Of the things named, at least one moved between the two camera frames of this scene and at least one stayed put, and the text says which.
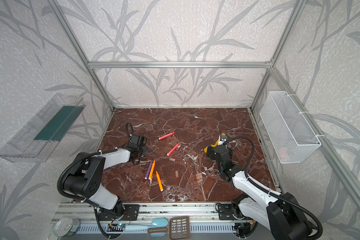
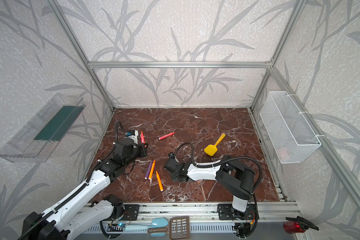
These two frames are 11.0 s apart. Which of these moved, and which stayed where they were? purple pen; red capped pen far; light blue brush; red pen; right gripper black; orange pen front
Moved: red pen; right gripper black
Stayed: light blue brush; red capped pen far; purple pen; orange pen front
